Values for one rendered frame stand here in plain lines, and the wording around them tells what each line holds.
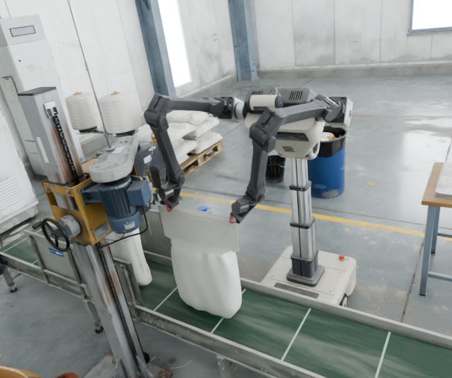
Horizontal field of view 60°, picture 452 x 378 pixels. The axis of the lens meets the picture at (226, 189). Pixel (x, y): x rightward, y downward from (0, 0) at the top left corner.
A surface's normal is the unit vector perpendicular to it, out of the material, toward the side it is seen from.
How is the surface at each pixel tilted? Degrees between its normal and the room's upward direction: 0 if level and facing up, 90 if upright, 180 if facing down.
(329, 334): 0
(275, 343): 0
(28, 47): 90
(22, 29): 90
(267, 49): 90
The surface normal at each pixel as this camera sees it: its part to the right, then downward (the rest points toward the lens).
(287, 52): -0.52, 0.44
